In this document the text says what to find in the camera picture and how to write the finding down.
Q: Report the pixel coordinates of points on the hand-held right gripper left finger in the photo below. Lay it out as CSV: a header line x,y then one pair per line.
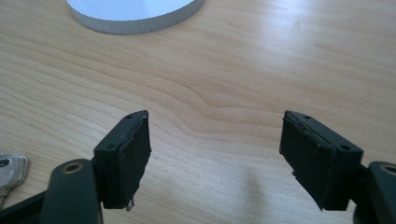
x,y
123,161

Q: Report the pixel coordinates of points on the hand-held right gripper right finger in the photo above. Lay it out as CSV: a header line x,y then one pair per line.
x,y
317,161

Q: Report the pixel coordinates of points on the silver metal key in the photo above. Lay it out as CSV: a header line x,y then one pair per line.
x,y
11,171

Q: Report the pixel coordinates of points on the white round lid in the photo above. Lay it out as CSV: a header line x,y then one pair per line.
x,y
134,14

